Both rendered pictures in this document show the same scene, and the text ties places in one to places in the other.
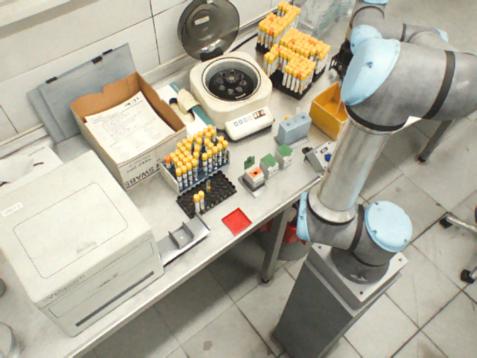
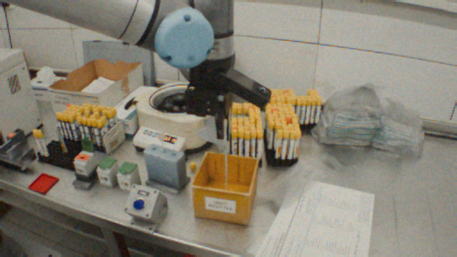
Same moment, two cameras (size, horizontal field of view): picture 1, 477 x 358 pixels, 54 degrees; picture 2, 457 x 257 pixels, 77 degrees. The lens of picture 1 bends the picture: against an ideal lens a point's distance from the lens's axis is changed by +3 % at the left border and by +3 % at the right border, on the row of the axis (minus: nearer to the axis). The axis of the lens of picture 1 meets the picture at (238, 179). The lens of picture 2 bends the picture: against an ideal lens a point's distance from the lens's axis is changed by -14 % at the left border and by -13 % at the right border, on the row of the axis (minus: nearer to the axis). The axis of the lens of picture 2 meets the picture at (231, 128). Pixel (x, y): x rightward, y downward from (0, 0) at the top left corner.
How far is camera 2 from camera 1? 129 cm
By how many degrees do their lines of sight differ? 47
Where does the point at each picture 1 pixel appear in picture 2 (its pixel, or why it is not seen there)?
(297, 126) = (156, 155)
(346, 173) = not seen: outside the picture
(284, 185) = (101, 200)
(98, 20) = not seen: hidden behind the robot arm
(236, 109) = (147, 114)
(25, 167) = (49, 78)
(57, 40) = not seen: hidden behind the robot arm
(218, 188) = (70, 155)
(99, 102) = (112, 71)
